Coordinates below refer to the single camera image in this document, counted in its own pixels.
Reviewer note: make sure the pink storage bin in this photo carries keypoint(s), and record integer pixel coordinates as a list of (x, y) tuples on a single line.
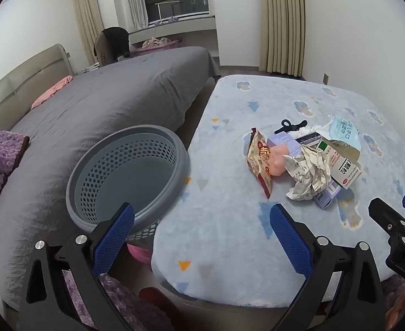
[(154, 50)]

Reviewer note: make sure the sheer white curtain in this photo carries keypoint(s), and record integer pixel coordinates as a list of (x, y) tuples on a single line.
[(130, 0)]

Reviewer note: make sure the beige chair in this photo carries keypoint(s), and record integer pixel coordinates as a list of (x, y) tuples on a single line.
[(100, 48)]

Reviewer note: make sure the pink soft toy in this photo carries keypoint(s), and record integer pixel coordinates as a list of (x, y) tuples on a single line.
[(279, 160)]

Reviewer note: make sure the black garment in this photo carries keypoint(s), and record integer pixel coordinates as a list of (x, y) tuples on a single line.
[(117, 39)]

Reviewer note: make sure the pink slipper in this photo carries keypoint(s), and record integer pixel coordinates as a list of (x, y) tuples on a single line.
[(140, 253)]

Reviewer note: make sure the white paper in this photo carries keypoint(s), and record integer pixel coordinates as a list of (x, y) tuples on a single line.
[(309, 172)]

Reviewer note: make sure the beige padded headboard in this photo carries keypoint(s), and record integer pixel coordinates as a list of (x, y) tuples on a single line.
[(16, 82)]

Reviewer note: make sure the brown snack packet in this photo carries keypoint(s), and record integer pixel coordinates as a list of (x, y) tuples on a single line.
[(259, 158)]

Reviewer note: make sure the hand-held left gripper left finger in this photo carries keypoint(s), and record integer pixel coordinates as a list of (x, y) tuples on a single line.
[(114, 238)]

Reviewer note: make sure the light blue printed rug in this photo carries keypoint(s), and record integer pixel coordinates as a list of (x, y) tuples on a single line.
[(230, 213)]

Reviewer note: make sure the playing card box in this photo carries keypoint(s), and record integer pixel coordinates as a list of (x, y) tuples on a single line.
[(309, 140)]

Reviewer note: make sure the grey perforated plastic basket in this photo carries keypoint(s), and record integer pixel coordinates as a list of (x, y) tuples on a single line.
[(140, 186)]

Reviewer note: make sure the torn white purple box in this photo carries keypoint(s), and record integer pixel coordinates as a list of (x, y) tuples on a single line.
[(326, 198)]

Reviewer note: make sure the light blue mask packet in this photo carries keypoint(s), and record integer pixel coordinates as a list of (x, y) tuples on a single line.
[(344, 131)]

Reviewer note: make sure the pink cloth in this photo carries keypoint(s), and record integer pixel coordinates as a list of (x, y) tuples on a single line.
[(52, 91)]

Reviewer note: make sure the bed with grey bedspread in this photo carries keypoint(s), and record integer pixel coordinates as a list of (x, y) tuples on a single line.
[(102, 100)]

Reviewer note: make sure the beige curtain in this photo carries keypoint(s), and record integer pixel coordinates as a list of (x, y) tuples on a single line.
[(283, 24), (86, 17)]

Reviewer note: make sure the beige clothes pile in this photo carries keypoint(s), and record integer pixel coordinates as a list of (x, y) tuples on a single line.
[(154, 42)]

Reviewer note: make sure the white drying rack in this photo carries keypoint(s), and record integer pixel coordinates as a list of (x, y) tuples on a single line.
[(164, 8)]

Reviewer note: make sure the white sock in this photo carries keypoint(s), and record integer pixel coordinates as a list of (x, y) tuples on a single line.
[(314, 131)]

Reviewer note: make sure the white green medicine box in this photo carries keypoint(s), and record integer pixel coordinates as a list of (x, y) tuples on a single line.
[(344, 169)]

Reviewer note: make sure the white window bench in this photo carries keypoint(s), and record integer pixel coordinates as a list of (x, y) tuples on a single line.
[(195, 29)]

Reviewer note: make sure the long purple box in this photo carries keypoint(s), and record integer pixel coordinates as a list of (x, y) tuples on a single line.
[(285, 141)]

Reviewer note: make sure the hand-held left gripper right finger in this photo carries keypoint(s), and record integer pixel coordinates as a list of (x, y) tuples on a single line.
[(288, 238)]

